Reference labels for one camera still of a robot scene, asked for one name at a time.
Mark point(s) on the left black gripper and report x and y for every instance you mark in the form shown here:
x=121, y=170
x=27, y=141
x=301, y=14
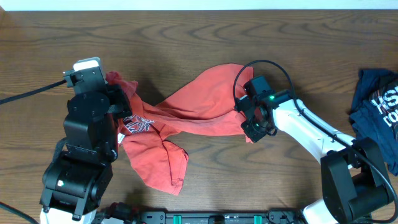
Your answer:
x=117, y=101

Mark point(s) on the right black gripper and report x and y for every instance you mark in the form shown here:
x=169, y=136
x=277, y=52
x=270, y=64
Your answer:
x=253, y=135

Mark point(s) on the red t-shirt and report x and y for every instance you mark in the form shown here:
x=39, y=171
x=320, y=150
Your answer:
x=205, y=106

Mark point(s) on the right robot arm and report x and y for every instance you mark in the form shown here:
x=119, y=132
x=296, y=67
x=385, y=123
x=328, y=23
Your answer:
x=354, y=180

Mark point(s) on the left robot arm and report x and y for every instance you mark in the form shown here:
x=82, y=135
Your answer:
x=81, y=170

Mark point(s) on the navy blue t-shirt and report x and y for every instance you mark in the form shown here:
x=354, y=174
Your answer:
x=374, y=112

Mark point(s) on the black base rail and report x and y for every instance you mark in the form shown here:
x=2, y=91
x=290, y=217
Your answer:
x=125, y=214

